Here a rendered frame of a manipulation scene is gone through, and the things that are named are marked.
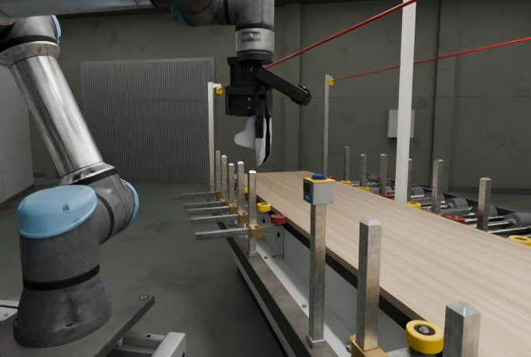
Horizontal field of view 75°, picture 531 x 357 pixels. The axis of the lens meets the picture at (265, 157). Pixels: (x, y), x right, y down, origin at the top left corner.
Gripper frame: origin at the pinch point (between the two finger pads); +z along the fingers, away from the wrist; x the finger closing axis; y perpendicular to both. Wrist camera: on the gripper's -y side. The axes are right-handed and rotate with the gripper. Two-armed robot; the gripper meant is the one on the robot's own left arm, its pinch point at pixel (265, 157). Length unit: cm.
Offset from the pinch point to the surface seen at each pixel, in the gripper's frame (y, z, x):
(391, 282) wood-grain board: -32, 42, -38
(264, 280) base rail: 14, 62, -72
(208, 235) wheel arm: 43, 47, -83
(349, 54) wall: -48, -131, -637
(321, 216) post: -10.9, 20.5, -32.1
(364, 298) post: -21.1, 32.5, -8.6
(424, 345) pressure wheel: -34, 42, -9
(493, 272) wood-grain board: -66, 42, -51
